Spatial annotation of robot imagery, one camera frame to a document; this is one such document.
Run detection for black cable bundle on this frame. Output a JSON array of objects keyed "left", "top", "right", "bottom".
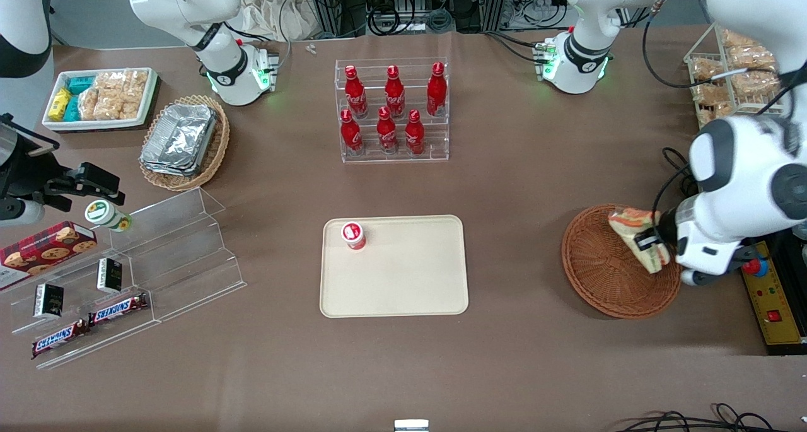
[{"left": 615, "top": 403, "right": 807, "bottom": 432}]

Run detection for white rectangular snack bin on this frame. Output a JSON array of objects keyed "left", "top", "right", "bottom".
[{"left": 42, "top": 67, "right": 159, "bottom": 133}]

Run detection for clear fried snack bag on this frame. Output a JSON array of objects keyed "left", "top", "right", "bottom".
[
  {"left": 692, "top": 59, "right": 727, "bottom": 83},
  {"left": 697, "top": 103, "right": 732, "bottom": 125},
  {"left": 731, "top": 71, "right": 781, "bottom": 100},
  {"left": 721, "top": 28, "right": 757, "bottom": 48},
  {"left": 728, "top": 46, "right": 777, "bottom": 73},
  {"left": 690, "top": 83, "right": 726, "bottom": 105}
]

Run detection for oval tan wicker basket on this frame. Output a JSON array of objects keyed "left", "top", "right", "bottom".
[{"left": 138, "top": 95, "right": 231, "bottom": 192}]

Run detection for beige plastic tray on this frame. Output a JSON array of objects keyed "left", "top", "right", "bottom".
[{"left": 320, "top": 215, "right": 470, "bottom": 318}]

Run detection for cup with green white lid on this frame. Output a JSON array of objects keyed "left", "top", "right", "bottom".
[{"left": 85, "top": 200, "right": 133, "bottom": 233}]

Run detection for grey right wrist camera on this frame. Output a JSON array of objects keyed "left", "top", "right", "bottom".
[{"left": 0, "top": 199, "right": 45, "bottom": 226}]

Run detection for Snickers chocolate bar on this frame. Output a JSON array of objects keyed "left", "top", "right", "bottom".
[
  {"left": 88, "top": 293, "right": 150, "bottom": 327},
  {"left": 32, "top": 319, "right": 91, "bottom": 360}
]

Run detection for coiled grey cable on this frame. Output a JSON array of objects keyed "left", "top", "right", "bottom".
[{"left": 426, "top": 8, "right": 456, "bottom": 33}]

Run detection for coiled black cable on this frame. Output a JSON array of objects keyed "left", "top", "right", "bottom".
[{"left": 368, "top": 4, "right": 418, "bottom": 37}]

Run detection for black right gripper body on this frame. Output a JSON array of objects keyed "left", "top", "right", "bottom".
[{"left": 0, "top": 122, "right": 76, "bottom": 201}]

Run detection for small black box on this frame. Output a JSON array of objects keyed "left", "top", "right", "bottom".
[
  {"left": 33, "top": 283, "right": 64, "bottom": 320},
  {"left": 96, "top": 258, "right": 124, "bottom": 294}
]

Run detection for looped black table cable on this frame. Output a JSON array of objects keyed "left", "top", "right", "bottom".
[{"left": 661, "top": 146, "right": 694, "bottom": 190}]

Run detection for yellow snack packet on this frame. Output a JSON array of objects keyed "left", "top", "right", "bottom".
[{"left": 49, "top": 88, "right": 73, "bottom": 122}]

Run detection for round brown wicker basket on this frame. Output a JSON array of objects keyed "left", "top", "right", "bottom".
[{"left": 561, "top": 204, "right": 683, "bottom": 320}]

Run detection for clear acrylic bottle rack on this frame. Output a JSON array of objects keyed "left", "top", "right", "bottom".
[{"left": 335, "top": 58, "right": 450, "bottom": 164}]

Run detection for clear acrylic stepped shelf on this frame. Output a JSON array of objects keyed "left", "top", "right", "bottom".
[
  {"left": 108, "top": 187, "right": 248, "bottom": 323},
  {"left": 9, "top": 240, "right": 160, "bottom": 371}
]

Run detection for black base power cables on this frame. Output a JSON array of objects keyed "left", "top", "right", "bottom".
[
  {"left": 222, "top": 15, "right": 294, "bottom": 73},
  {"left": 484, "top": 30, "right": 550, "bottom": 65}
]

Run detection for aluminium foil tray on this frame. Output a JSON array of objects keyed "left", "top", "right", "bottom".
[
  {"left": 140, "top": 158, "right": 206, "bottom": 178},
  {"left": 141, "top": 103, "right": 218, "bottom": 168}
]

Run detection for beige cloth bag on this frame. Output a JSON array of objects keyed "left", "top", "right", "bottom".
[{"left": 236, "top": 0, "right": 319, "bottom": 42}]

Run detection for long black arm cable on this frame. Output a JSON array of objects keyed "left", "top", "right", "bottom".
[{"left": 641, "top": 0, "right": 786, "bottom": 90}]

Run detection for red cup with white lid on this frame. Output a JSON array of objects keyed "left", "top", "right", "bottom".
[{"left": 341, "top": 221, "right": 368, "bottom": 250}]

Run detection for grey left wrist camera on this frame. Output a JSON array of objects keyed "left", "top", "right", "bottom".
[{"left": 680, "top": 259, "right": 740, "bottom": 288}]

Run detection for triangle sandwich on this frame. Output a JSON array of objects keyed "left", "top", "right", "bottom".
[{"left": 608, "top": 207, "right": 673, "bottom": 276}]

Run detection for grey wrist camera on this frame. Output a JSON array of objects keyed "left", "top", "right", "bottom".
[
  {"left": 680, "top": 259, "right": 740, "bottom": 288},
  {"left": 0, "top": 199, "right": 45, "bottom": 226}
]

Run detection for aluminium frame rack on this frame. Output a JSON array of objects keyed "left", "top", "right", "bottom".
[{"left": 306, "top": 0, "right": 568, "bottom": 34}]

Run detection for red tartan cookie box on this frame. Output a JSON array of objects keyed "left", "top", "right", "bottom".
[{"left": 0, "top": 221, "right": 98, "bottom": 292}]

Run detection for white wire rack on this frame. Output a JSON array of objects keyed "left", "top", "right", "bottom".
[{"left": 683, "top": 22, "right": 790, "bottom": 130}]

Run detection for yellow emergency stop box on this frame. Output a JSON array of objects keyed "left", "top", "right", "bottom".
[{"left": 741, "top": 240, "right": 807, "bottom": 357}]

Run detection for red cola bottle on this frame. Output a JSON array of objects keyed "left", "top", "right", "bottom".
[
  {"left": 340, "top": 109, "right": 364, "bottom": 156},
  {"left": 426, "top": 62, "right": 448, "bottom": 117},
  {"left": 344, "top": 65, "right": 369, "bottom": 119},
  {"left": 385, "top": 66, "right": 406, "bottom": 119},
  {"left": 404, "top": 109, "right": 426, "bottom": 156},
  {"left": 376, "top": 107, "right": 399, "bottom": 155}
]

